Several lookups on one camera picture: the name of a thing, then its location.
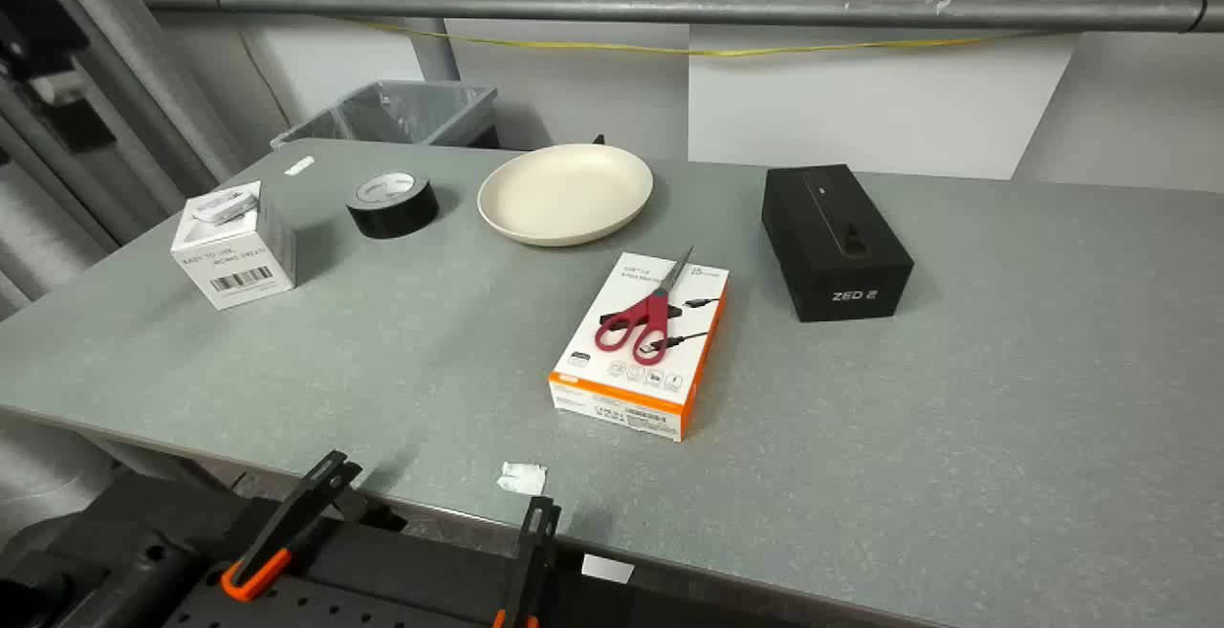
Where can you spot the cream round plate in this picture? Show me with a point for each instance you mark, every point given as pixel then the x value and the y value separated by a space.
pixel 564 193

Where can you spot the black tape roll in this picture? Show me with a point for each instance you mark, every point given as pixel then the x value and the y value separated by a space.
pixel 393 207

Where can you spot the white and orange box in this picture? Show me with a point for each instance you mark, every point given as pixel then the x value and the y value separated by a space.
pixel 612 375

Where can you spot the black box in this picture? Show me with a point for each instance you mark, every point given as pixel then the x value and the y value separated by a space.
pixel 834 244

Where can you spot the grey bin with liner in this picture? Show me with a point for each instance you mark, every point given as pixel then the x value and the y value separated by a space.
pixel 402 115

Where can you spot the grey metal pipe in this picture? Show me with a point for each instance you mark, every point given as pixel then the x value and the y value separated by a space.
pixel 669 9

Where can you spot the white label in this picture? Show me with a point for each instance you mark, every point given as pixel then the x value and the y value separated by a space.
pixel 607 569

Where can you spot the black and orange clamp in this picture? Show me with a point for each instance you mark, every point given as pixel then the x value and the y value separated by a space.
pixel 287 537
pixel 528 571

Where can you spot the white sticker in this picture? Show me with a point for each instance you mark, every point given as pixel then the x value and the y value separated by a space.
pixel 299 165

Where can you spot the small white box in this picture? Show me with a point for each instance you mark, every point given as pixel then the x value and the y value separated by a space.
pixel 234 250

